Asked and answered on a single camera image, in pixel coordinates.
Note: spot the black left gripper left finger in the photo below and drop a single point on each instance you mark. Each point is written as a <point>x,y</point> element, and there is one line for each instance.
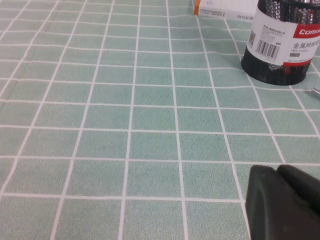
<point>270,212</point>

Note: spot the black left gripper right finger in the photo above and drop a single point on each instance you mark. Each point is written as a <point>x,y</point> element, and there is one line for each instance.
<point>305,185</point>

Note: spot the silver pen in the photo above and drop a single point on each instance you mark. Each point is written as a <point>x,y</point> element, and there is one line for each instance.
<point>316,90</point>

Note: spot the black mesh pen holder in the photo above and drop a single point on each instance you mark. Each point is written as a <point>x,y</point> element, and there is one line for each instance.
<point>270,37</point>

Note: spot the green white checked tablecloth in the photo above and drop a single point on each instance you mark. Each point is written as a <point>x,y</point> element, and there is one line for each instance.
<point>125,125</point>

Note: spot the white orange ROS book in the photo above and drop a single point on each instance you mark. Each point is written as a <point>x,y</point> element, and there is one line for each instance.
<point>225,7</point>

